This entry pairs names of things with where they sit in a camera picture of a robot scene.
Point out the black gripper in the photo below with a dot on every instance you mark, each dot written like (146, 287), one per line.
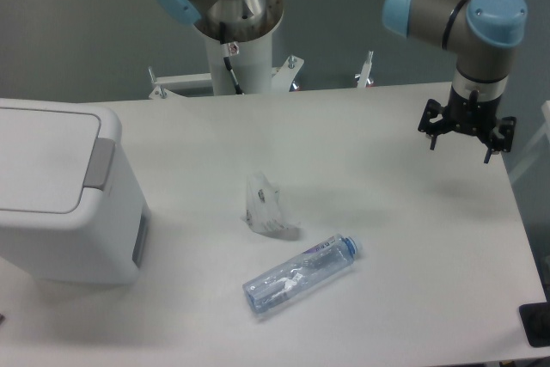
(471, 117)

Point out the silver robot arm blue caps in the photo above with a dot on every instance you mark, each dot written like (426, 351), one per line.
(484, 35)

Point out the white trash can body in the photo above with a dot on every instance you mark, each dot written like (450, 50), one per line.
(102, 240)

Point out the white trash can lid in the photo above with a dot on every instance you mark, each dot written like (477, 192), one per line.
(44, 159)

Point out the clear plastic water bottle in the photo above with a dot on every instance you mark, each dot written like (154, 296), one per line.
(301, 272)

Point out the black device at table corner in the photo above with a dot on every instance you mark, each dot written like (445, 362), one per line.
(535, 320)

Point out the grey lid push button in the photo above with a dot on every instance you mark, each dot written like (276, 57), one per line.
(100, 163)

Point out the white frame at right edge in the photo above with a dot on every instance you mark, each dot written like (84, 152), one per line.
(532, 150)

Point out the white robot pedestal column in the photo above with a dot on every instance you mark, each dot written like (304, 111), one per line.
(252, 66)

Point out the white pedestal base frame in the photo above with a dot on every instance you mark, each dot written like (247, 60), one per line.
(282, 79)

